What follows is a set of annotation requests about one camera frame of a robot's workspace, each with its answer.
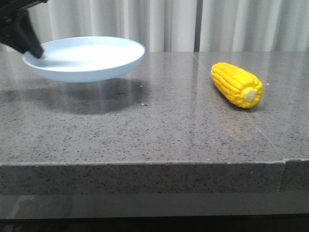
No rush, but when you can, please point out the white pleated curtain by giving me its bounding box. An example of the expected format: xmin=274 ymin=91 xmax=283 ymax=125
xmin=0 ymin=0 xmax=309 ymax=53

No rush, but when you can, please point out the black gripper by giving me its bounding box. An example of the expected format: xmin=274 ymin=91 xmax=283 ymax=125
xmin=0 ymin=0 xmax=47 ymax=58

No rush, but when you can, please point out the light blue round plate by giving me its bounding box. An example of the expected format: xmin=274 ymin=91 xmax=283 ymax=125
xmin=23 ymin=36 xmax=146 ymax=83

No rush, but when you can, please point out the yellow plastic corn cob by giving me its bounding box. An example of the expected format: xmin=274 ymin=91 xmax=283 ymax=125
xmin=211 ymin=62 xmax=264 ymax=109

